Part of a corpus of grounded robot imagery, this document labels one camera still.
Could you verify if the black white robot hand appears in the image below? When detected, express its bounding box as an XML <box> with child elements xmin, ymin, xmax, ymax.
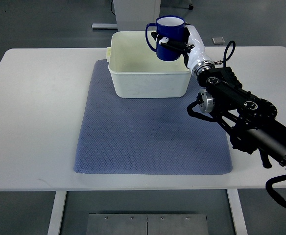
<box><xmin>150</xmin><ymin>24</ymin><xmax>215</xmax><ymax>76</ymax></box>

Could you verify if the blue enamel mug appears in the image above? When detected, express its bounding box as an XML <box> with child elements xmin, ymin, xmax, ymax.
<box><xmin>145</xmin><ymin>15</ymin><xmax>185</xmax><ymax>61</ymax></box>

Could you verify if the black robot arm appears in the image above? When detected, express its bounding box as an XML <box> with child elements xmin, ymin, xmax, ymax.
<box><xmin>187</xmin><ymin>51</ymin><xmax>286</xmax><ymax>208</ymax></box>

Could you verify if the white plastic box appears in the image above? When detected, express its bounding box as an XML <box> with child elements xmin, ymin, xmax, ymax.
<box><xmin>106</xmin><ymin>31</ymin><xmax>191</xmax><ymax>98</ymax></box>

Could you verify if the grey floor socket plate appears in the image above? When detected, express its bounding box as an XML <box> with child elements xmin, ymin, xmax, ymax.
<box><xmin>212</xmin><ymin>37</ymin><xmax>225</xmax><ymax>45</ymax></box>

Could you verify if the white pillar base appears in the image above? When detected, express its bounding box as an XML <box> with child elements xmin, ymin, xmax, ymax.
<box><xmin>92</xmin><ymin>0</ymin><xmax>162</xmax><ymax>31</ymax></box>

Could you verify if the blue quilted mat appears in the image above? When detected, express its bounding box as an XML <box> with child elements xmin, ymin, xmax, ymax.
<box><xmin>74</xmin><ymin>60</ymin><xmax>232</xmax><ymax>175</ymax></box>

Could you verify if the right white table leg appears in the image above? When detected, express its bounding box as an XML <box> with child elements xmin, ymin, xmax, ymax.
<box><xmin>227</xmin><ymin>189</ymin><xmax>248</xmax><ymax>235</ymax></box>

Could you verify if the white table leg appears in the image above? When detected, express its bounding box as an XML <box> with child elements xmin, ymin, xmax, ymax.
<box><xmin>48</xmin><ymin>191</ymin><xmax>67</xmax><ymax>235</ymax></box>
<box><xmin>227</xmin><ymin>189</ymin><xmax>248</xmax><ymax>235</ymax></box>

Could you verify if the left white table leg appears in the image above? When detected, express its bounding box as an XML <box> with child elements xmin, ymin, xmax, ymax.
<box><xmin>48</xmin><ymin>191</ymin><xmax>67</xmax><ymax>235</ymax></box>

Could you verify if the metal floor plate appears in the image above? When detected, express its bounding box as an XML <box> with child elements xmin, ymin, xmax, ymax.
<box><xmin>86</xmin><ymin>214</ymin><xmax>209</xmax><ymax>235</ymax></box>

